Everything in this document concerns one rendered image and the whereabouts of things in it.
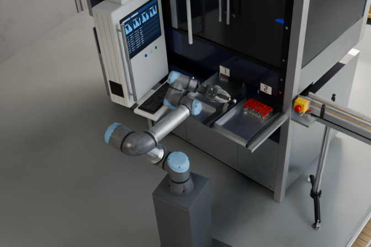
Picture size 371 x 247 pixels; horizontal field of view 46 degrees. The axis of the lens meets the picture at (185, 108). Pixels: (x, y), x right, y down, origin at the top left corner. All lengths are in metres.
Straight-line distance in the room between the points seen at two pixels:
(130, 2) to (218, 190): 1.65
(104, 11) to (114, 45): 0.23
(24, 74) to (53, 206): 2.07
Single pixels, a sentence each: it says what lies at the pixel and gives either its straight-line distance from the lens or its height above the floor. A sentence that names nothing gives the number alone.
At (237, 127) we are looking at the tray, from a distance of 2.78.
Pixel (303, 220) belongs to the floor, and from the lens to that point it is 3.45.
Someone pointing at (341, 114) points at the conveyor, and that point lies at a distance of 2.85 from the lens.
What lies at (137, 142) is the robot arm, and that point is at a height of 1.34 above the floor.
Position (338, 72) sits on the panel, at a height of 0.87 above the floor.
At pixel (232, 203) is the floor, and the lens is 3.48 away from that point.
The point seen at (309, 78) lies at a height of 1.07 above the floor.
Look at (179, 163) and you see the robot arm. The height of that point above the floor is 1.01.
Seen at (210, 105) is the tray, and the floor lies 0.88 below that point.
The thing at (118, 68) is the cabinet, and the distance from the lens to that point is 2.94.
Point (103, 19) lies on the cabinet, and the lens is 2.80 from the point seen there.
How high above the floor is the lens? 2.74
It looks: 39 degrees down
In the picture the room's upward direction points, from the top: 5 degrees counter-clockwise
